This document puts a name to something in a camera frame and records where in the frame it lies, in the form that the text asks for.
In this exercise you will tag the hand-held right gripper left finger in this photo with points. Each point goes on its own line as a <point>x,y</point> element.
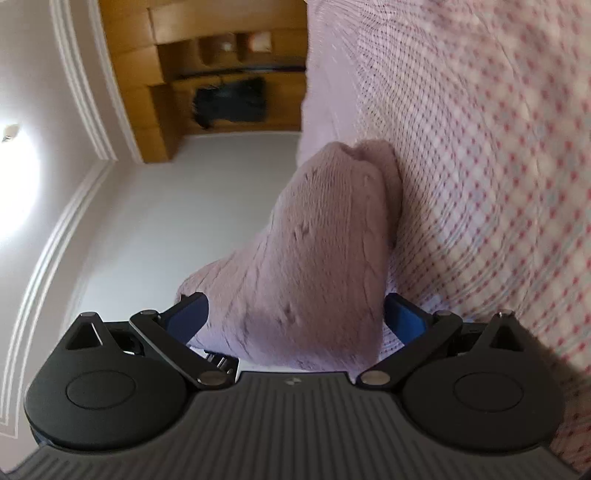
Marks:
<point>187,318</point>

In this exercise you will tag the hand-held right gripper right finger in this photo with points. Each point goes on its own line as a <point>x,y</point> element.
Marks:
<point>406,318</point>

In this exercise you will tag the pink checked bedsheet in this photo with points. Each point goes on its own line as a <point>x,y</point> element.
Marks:
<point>485,161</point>

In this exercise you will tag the ceiling lamp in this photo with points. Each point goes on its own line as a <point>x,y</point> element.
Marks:
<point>14,184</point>

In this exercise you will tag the wooden wardrobe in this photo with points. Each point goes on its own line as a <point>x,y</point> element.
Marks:
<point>134,60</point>

